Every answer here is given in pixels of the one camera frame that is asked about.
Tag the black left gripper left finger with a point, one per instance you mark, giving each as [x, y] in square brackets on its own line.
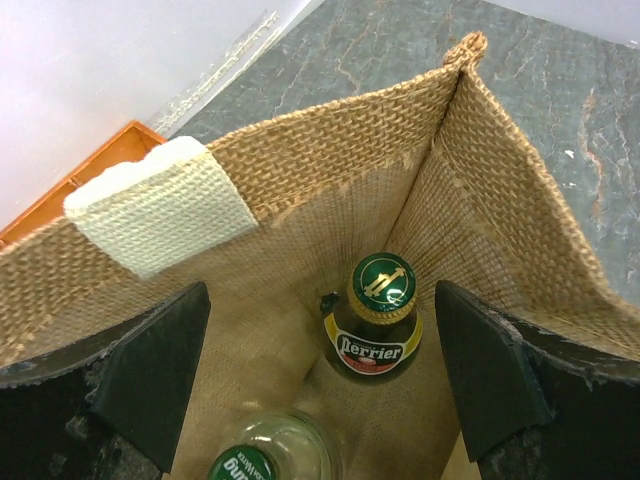
[108, 406]

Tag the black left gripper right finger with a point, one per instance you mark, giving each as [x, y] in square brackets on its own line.
[533, 404]

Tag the green perrier glass bottle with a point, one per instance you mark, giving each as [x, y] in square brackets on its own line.
[372, 327]

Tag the burlap canvas tote bag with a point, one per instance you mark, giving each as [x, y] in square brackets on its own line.
[276, 215]

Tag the green soda water bottle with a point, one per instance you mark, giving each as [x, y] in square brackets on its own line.
[278, 444]

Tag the orange wooden compartment tray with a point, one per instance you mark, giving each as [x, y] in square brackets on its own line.
[130, 144]

